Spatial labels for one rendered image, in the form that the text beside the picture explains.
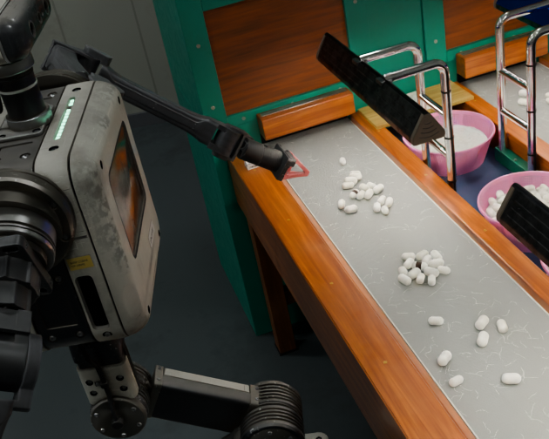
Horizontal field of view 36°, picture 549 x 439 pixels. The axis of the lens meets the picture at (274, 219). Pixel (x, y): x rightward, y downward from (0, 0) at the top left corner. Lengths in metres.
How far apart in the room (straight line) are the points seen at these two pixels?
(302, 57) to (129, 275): 1.43
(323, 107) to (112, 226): 1.44
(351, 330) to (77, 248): 0.76
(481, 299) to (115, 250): 0.93
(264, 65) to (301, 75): 0.13
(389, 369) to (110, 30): 3.24
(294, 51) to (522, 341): 1.20
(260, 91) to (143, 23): 2.08
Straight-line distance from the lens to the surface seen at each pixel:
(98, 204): 1.22
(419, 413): 1.64
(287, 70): 2.59
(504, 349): 1.79
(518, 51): 2.85
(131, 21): 4.60
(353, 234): 2.16
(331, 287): 1.95
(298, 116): 2.58
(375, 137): 2.55
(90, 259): 1.26
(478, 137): 2.56
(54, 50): 2.03
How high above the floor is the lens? 1.95
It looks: 32 degrees down
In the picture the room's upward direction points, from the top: 12 degrees counter-clockwise
